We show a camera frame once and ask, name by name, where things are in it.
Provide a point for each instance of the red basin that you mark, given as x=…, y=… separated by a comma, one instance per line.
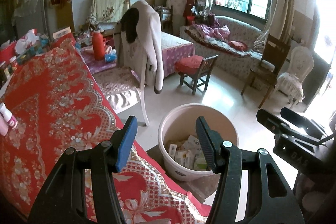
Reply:
x=6, y=50

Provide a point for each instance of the pink bottle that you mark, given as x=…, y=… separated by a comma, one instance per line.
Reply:
x=3, y=127

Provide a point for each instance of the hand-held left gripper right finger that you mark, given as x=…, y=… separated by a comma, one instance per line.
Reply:
x=207, y=145

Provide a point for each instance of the blue plastic bag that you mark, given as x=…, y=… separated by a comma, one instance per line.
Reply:
x=110, y=56

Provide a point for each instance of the white orange snack bag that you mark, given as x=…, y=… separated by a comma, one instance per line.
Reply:
x=192, y=142

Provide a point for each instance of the floral cloth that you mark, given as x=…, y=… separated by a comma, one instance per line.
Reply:
x=110, y=6

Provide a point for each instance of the red stool cushion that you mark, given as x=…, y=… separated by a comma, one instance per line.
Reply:
x=187, y=64

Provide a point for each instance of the beige curtain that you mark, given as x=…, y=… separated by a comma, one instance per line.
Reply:
x=278, y=16

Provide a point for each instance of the dark wooden chair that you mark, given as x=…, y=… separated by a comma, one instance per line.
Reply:
x=267, y=64

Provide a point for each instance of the pink clothes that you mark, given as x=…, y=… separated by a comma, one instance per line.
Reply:
x=210, y=31

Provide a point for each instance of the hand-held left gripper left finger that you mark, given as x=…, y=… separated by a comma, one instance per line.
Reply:
x=126, y=145

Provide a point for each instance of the cardboard box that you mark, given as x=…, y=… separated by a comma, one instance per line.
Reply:
x=61, y=33

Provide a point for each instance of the low bed with purple cloth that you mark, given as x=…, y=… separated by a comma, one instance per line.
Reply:
x=178, y=53

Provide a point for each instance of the white ornate chair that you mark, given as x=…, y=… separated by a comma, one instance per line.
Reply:
x=291, y=79

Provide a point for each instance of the red sofa cushion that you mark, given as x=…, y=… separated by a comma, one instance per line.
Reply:
x=237, y=45

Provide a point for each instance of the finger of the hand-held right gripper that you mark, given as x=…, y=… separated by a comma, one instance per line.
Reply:
x=296, y=116
x=267, y=119

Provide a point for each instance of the floral sofa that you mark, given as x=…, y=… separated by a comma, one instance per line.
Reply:
x=236, y=61

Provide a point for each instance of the beige plastic bucket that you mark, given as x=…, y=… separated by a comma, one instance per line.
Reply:
x=178, y=119

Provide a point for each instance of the small wooden stool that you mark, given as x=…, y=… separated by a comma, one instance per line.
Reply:
x=202, y=69

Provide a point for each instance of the red floral tablecloth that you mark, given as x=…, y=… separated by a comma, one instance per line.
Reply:
x=60, y=98

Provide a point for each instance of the white bottle with red label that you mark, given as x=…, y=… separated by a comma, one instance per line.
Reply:
x=10, y=118

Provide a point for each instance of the white plastic bag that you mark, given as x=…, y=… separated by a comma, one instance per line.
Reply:
x=25, y=41

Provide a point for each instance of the red thermos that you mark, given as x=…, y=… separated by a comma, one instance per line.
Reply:
x=98, y=47

